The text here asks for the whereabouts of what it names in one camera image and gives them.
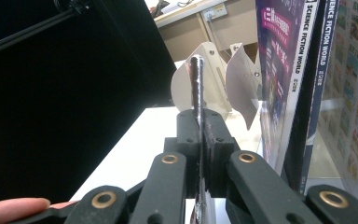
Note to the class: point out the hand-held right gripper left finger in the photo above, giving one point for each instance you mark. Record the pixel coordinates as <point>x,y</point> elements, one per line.
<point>190,140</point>

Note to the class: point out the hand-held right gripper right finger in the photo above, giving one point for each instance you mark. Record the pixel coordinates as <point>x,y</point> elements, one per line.
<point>217,146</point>

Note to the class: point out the wooden expandable book rack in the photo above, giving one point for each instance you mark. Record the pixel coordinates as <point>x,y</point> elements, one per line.
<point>211,81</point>

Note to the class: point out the purple science fiction magazine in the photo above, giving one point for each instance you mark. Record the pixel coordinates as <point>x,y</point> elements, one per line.
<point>276,62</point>
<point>323,62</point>

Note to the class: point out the beige wooden desk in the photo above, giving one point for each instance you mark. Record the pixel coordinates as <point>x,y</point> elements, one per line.
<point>183,37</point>

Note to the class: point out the black metal stand rod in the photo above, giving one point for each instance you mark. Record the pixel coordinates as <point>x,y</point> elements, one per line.
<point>28,32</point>

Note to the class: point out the white power socket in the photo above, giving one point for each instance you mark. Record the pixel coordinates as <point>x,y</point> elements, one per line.
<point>213,12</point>

